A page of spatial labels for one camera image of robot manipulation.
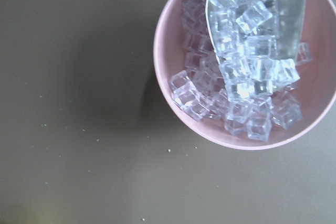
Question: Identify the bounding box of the pink ice bowl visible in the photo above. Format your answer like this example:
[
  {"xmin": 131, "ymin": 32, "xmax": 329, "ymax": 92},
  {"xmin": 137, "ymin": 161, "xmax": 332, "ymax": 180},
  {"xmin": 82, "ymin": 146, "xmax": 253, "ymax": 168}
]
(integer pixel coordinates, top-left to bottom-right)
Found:
[{"xmin": 153, "ymin": 0, "xmax": 335, "ymax": 150}]

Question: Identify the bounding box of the steel ice scoop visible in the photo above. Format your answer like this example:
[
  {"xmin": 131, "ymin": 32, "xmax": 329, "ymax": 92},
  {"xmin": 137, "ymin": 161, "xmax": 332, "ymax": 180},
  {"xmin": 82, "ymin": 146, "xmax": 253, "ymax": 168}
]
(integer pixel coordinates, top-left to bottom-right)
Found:
[{"xmin": 205, "ymin": 0, "xmax": 306, "ymax": 59}]

